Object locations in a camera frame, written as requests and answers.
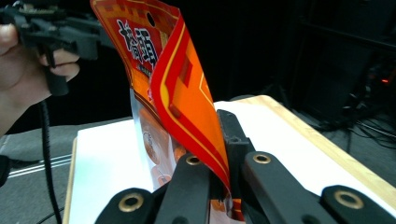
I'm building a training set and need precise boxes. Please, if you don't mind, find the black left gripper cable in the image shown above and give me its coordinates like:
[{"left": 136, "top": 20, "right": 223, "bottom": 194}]
[{"left": 36, "top": 99, "right": 64, "bottom": 224}]

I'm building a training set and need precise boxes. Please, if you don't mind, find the orange noodle packet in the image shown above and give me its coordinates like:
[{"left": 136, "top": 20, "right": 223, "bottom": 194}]
[{"left": 90, "top": 0, "right": 247, "bottom": 222}]

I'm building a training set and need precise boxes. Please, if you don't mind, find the aluminium floor rail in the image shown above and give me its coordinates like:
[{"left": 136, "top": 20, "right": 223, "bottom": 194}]
[{"left": 7, "top": 153, "right": 74, "bottom": 180}]

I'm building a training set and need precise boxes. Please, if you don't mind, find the wooden table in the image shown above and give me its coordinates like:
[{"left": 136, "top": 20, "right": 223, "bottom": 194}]
[{"left": 62, "top": 94, "right": 396, "bottom": 224}]

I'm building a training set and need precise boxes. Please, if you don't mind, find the bundle of floor cables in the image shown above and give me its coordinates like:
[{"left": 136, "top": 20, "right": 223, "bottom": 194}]
[{"left": 311, "top": 99, "right": 396, "bottom": 150}]

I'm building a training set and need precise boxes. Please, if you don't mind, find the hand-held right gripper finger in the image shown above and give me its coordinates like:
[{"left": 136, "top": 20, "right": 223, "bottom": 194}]
[{"left": 217, "top": 108, "right": 255, "bottom": 200}]

